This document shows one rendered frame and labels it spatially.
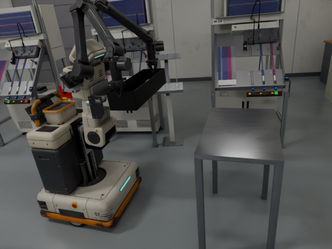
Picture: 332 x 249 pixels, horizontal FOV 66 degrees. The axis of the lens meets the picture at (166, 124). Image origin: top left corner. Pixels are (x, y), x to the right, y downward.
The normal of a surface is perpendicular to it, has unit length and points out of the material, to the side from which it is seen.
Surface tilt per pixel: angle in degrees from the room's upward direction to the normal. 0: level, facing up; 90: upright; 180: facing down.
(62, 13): 90
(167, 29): 90
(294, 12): 90
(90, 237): 0
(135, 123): 90
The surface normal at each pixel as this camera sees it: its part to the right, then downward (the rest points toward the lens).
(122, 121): -0.17, 0.42
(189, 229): -0.09, -0.91
